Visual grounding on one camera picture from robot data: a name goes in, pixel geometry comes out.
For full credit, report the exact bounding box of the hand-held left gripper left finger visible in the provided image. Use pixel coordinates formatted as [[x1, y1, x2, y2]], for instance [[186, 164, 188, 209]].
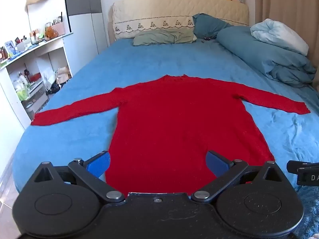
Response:
[[33, 151, 125, 204]]

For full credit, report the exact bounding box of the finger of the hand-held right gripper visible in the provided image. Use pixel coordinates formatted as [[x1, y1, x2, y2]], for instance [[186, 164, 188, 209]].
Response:
[[286, 160, 312, 173]]

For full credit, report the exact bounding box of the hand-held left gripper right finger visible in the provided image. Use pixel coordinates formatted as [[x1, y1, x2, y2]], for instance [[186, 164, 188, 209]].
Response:
[[191, 150, 286, 204]]

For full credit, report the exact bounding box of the red knit sweater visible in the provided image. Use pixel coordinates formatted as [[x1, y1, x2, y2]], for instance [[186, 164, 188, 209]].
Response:
[[30, 74, 311, 196]]

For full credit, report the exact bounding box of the blue fluffy rug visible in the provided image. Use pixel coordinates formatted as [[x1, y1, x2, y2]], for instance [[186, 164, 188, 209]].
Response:
[[295, 186, 319, 239]]

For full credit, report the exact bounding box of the crumpled paper bag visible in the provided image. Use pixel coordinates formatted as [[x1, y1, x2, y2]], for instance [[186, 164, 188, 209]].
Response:
[[56, 67, 71, 84]]

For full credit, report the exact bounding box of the green plastic bag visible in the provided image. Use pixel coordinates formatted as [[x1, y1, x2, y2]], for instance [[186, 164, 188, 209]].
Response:
[[15, 86, 31, 101]]

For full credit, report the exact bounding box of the bed with blue sheet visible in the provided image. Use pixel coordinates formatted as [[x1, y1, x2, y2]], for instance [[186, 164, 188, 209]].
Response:
[[12, 38, 319, 195]]

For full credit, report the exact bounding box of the teal rolled duvet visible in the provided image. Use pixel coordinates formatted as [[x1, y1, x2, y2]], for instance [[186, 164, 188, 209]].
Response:
[[216, 26, 317, 88]]

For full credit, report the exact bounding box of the white shelf unit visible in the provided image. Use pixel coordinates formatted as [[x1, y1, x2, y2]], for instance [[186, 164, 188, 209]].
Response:
[[0, 31, 73, 130]]

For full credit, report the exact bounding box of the white and grey wardrobe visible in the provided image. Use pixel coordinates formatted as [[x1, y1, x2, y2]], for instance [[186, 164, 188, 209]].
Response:
[[63, 0, 110, 78]]

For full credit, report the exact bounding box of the pale blue blanket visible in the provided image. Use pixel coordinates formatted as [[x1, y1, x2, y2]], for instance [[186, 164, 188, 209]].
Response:
[[250, 19, 309, 56]]

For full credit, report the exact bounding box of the green pillow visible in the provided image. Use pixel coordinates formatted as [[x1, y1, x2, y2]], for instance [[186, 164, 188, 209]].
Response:
[[133, 28, 197, 46]]

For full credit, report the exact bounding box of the teal pillow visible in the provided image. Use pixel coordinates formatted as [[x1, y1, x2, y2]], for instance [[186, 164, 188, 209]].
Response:
[[192, 13, 233, 40]]

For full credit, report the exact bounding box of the brown teddy bear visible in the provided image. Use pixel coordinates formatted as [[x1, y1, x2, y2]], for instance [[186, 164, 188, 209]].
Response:
[[45, 27, 59, 40]]

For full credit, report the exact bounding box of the beige quilted headboard cover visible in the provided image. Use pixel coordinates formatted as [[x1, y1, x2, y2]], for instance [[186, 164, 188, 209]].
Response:
[[112, 0, 250, 40]]

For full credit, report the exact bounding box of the beige curtain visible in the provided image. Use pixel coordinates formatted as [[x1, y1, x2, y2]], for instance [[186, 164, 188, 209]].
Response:
[[254, 0, 319, 63]]

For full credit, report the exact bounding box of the blue picture frame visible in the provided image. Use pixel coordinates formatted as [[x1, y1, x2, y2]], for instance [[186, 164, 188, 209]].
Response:
[[4, 40, 16, 55]]

